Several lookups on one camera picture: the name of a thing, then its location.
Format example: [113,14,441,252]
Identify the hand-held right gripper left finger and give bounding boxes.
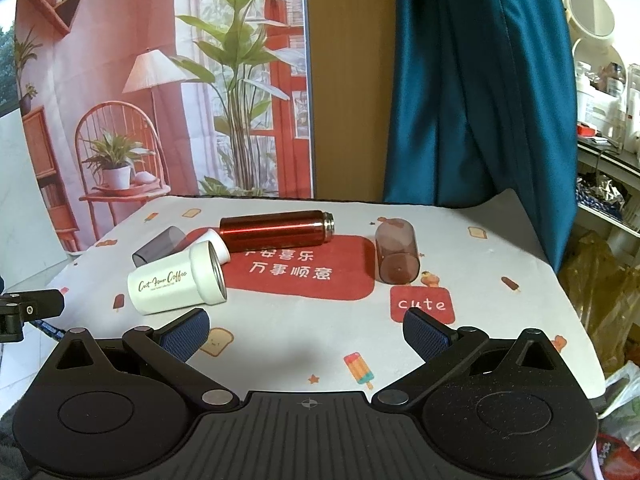
[54,308,241,408]

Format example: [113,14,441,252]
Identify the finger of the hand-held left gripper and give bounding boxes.
[0,288,66,343]

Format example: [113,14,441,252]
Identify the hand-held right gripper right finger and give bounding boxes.
[372,308,564,407]

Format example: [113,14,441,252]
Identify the large white printed cup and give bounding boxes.
[127,240,229,316]

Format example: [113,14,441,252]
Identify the brown translucent cup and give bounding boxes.
[374,218,420,285]

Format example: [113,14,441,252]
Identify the grey translucent cup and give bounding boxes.
[132,226,187,269]

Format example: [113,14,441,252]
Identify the small white cup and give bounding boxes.
[184,228,232,266]

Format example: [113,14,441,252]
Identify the red metallic thermos cup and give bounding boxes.
[219,209,336,254]

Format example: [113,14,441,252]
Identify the printed table mat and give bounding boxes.
[44,194,609,413]

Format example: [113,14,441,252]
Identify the yellow plastic bag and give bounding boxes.
[556,231,640,373]

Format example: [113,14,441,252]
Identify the white plastic bag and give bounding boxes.
[597,360,640,438]

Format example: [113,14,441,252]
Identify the red patterned bag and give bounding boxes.
[596,432,640,480]

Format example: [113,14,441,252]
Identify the printed room backdrop cloth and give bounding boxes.
[14,0,317,257]

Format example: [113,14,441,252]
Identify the teal curtain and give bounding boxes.
[382,0,582,277]

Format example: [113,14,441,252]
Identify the cluttered storage shelf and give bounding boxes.
[572,40,640,237]

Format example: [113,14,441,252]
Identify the round white mirror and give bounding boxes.
[564,0,616,41]

